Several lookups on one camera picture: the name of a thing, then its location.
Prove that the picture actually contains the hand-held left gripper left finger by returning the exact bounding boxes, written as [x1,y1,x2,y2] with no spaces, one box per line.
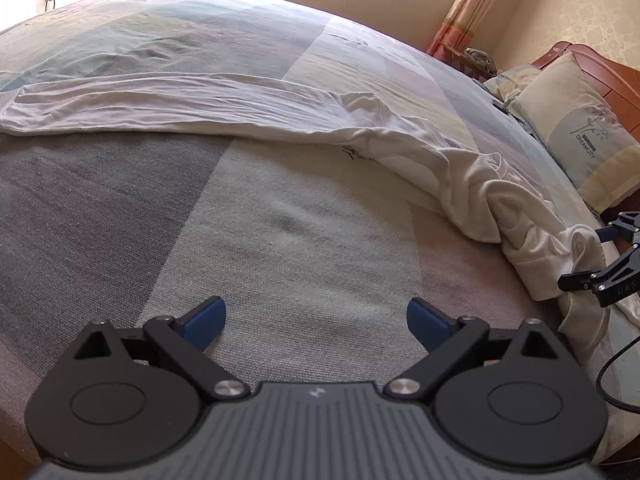
[73,296,252,403]

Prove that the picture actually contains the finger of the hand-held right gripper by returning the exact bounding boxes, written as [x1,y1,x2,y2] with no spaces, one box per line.
[557,245,640,293]
[593,211,640,249]

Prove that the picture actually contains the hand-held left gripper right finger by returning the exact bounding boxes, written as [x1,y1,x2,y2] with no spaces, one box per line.
[385,297,567,403]

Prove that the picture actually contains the white printed sweatshirt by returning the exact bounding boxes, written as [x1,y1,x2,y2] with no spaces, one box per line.
[0,72,614,362]

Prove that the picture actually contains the bed with patchwork sheet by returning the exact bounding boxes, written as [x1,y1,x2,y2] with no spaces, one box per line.
[0,0,640,467]

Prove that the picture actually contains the large floral pillow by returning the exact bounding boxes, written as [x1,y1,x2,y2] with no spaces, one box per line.
[507,52,640,212]

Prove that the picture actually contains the wooden headboard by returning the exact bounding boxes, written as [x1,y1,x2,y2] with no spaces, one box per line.
[530,40,640,226]

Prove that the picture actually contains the small pale pillow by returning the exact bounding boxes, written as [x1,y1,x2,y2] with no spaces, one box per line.
[482,64,544,107]

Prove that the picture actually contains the grey plush toy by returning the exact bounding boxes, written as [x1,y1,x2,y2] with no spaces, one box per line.
[464,47,496,69]

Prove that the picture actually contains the wooden nightstand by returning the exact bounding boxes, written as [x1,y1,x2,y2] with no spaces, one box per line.
[439,44,496,81]

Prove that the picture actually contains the orange striped curtain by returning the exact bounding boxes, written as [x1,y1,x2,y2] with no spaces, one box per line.
[426,0,506,61]

